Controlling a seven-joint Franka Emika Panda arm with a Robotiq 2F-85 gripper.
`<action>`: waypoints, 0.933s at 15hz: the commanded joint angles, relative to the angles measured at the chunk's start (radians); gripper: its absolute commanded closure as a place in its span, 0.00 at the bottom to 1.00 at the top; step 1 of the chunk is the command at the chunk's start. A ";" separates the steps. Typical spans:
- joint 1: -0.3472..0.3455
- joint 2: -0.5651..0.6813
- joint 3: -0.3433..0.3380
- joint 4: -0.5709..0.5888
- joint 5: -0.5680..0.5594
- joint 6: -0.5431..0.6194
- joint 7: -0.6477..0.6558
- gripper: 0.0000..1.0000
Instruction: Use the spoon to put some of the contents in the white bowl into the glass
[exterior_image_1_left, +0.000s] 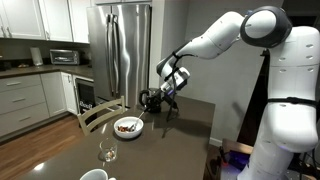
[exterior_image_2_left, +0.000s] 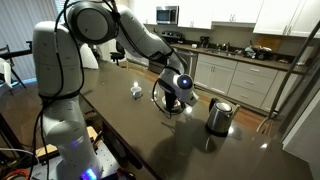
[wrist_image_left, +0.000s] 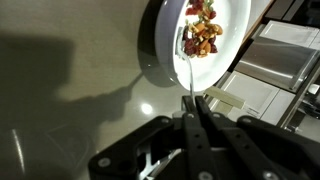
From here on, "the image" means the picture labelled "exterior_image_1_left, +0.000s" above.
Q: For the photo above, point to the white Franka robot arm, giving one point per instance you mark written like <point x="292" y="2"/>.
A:
<point x="290" y="100"/>

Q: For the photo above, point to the orange black clamp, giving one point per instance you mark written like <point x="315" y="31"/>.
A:
<point x="224" y="158"/>

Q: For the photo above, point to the mixed nuts and dried fruit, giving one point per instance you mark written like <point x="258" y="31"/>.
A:
<point x="124" y="128"/>

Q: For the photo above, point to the silver metal spoon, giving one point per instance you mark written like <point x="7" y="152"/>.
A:
<point x="137" y="120"/>

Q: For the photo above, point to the silver toaster oven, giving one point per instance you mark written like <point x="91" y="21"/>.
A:
<point x="65" y="57"/>

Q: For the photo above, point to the white lower kitchen cabinets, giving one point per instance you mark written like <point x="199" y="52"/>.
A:
<point x="23" y="103"/>

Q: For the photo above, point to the white upper kitchen cabinets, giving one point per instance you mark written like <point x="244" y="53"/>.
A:
<point x="33" y="20"/>

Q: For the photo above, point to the white ceramic mug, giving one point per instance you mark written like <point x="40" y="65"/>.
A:
<point x="95" y="175"/>

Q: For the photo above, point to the white paper towel roll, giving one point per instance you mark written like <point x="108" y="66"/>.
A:
<point x="36" y="56"/>

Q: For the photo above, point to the stainless steel refrigerator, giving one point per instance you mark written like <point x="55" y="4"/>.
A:
<point x="126" y="50"/>

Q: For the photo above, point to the white kitchen cabinets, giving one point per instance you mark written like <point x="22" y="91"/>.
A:
<point x="23" y="103"/>
<point x="33" y="20"/>

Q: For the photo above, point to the white ceramic bowl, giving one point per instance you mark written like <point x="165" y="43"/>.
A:
<point x="135" y="133"/>

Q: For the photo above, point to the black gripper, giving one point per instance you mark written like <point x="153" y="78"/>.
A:
<point x="158" y="97"/>

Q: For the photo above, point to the wooden chair back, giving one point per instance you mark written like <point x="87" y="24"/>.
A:
<point x="100" y="111"/>

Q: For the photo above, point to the tan wooden board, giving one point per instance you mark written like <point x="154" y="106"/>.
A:
<point x="236" y="146"/>

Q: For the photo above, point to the clear drinking glass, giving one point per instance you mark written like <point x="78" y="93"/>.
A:
<point x="108" y="151"/>

